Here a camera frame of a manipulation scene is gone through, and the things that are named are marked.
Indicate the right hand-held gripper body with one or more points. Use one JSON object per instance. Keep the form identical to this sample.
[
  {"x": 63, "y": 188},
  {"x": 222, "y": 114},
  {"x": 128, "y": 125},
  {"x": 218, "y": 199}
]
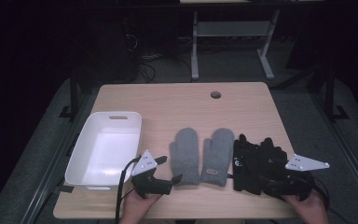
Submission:
[{"x": 304, "y": 163}]

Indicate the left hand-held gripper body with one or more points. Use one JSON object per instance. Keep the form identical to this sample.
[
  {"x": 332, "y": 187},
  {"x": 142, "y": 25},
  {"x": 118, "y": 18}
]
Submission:
[{"x": 150, "y": 186}]

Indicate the white plastic bin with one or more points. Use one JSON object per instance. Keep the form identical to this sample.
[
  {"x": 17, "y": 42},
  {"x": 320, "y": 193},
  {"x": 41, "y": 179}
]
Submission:
[{"x": 105, "y": 155}]

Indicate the black metal post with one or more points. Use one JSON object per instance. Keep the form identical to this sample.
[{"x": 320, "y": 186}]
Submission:
[
  {"x": 73, "y": 93},
  {"x": 330, "y": 93}
]

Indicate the black glove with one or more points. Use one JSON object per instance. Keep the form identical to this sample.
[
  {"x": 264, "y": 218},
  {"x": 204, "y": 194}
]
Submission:
[
  {"x": 273, "y": 158},
  {"x": 245, "y": 168}
]

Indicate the white metal desk frame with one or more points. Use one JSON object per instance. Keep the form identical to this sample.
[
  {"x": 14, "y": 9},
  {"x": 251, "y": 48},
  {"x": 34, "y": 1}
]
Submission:
[{"x": 233, "y": 29}]

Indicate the aluminium rail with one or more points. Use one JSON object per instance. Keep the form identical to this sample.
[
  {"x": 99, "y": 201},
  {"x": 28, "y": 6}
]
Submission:
[
  {"x": 348, "y": 155},
  {"x": 52, "y": 168}
]

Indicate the grey mitten with label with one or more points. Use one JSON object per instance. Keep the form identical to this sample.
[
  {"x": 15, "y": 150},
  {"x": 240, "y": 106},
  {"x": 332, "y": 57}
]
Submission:
[{"x": 218, "y": 152}]

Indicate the plain grey mitten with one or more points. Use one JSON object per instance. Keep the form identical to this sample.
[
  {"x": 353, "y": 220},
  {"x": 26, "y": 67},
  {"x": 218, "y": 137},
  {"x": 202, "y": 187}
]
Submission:
[{"x": 185, "y": 155}]

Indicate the person's right hand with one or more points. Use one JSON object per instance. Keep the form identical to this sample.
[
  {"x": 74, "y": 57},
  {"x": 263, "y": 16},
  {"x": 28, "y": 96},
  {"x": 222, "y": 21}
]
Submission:
[{"x": 309, "y": 210}]

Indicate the person's left hand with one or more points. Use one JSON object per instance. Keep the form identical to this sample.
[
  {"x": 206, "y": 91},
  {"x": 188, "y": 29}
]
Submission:
[{"x": 140, "y": 207}]

